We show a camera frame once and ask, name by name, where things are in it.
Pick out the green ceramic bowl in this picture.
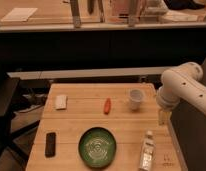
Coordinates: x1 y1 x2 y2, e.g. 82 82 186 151
78 127 117 169

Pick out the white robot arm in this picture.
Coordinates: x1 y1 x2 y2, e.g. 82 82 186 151
156 62 206 125

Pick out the dark robot base panel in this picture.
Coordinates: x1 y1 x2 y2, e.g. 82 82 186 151
170 54 206 171

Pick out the orange carrot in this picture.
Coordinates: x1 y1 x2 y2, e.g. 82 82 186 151
104 98 111 114

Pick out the white paper cup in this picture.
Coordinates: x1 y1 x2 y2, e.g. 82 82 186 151
129 89 144 110

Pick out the white sponge block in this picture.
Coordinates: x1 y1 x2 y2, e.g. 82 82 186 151
55 95 67 110

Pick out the clear plastic bottle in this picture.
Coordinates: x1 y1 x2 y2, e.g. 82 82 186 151
139 131 154 171

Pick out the black phone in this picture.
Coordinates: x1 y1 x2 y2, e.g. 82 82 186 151
45 132 56 157

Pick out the white paper sheet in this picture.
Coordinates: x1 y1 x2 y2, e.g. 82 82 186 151
1 8 37 22

